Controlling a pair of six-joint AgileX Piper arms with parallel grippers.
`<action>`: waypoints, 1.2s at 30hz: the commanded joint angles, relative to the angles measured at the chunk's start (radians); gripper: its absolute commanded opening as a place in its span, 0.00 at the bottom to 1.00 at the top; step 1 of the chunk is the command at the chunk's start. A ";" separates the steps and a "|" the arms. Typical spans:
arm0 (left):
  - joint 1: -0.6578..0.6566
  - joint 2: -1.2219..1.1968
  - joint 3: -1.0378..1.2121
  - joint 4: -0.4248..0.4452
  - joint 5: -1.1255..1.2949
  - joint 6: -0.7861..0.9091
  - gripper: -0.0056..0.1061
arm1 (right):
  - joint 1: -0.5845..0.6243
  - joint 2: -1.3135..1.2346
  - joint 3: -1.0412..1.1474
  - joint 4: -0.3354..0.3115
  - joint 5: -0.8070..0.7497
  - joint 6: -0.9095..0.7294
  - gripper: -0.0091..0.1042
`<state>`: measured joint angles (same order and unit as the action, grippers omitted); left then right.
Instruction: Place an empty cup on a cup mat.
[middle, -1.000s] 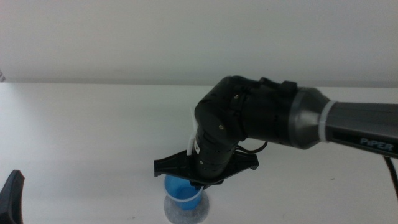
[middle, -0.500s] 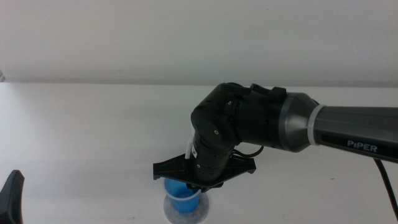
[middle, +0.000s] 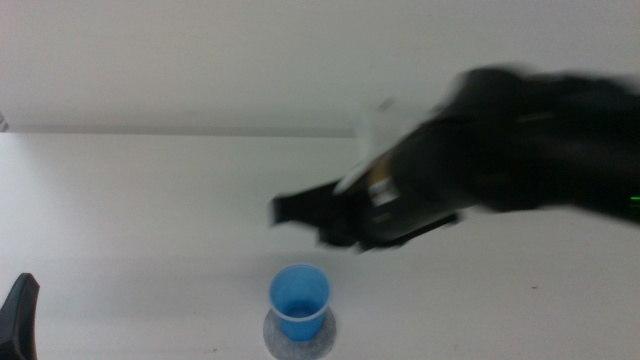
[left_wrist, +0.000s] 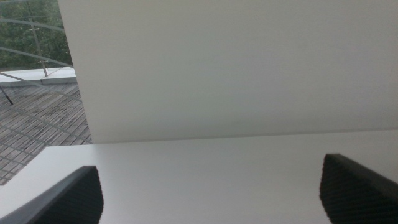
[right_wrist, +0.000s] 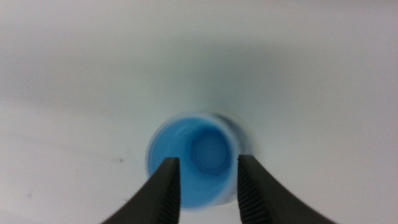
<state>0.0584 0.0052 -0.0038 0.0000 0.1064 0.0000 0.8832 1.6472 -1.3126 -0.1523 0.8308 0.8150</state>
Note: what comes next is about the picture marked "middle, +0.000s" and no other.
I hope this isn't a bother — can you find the blue plastic cup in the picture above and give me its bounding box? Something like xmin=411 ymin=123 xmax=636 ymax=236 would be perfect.
xmin=268 ymin=263 xmax=333 ymax=343

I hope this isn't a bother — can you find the round grey felt cup mat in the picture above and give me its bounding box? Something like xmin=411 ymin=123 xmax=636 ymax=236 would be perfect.
xmin=262 ymin=306 xmax=337 ymax=360

